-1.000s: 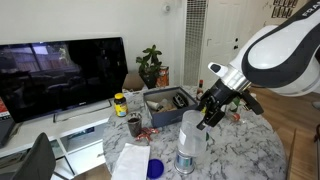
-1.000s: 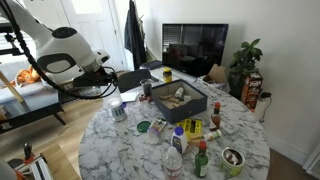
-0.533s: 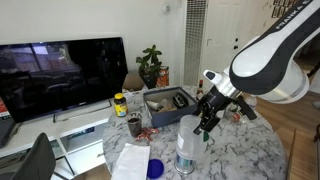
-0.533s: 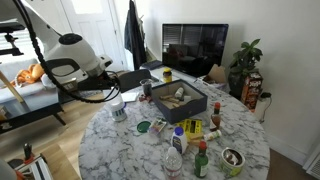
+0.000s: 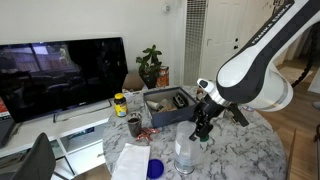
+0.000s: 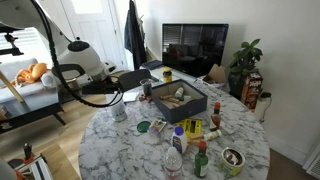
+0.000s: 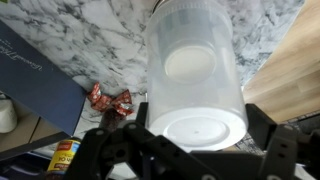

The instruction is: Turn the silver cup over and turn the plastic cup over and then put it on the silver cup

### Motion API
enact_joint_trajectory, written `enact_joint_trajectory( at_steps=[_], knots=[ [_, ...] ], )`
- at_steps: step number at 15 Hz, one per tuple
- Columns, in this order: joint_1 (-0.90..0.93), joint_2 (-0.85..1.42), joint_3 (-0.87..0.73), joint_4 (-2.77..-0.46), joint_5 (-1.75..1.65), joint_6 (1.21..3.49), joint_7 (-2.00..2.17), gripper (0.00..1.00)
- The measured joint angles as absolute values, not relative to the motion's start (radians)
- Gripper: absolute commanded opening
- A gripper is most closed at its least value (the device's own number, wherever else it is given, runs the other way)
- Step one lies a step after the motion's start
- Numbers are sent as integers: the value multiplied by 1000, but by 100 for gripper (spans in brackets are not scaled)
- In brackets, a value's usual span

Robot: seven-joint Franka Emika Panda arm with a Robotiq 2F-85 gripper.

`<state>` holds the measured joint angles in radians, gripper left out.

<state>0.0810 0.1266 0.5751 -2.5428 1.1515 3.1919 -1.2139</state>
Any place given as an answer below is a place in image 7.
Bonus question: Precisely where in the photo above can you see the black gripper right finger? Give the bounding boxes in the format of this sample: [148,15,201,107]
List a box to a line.
[245,103,305,180]

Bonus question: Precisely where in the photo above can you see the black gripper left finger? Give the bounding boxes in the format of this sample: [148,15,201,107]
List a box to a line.
[63,101,201,180]

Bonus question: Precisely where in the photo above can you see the clear plastic cup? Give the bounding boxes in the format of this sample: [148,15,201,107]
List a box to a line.
[144,0,250,153]

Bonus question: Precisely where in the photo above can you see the glass cup with dark contents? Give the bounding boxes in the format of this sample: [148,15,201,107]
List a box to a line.
[99,108,135,133]

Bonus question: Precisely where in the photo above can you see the red candy wrappers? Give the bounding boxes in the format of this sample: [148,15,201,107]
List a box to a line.
[87,82,135,116]

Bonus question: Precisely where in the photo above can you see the yellow lidded jar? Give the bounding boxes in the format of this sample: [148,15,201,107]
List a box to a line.
[46,138,83,176]

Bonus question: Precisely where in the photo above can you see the navy blue cardboard box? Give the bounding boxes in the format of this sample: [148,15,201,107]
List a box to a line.
[0,19,88,161]

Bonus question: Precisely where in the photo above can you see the small white bottle in box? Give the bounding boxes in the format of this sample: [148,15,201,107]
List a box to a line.
[0,98,18,134]

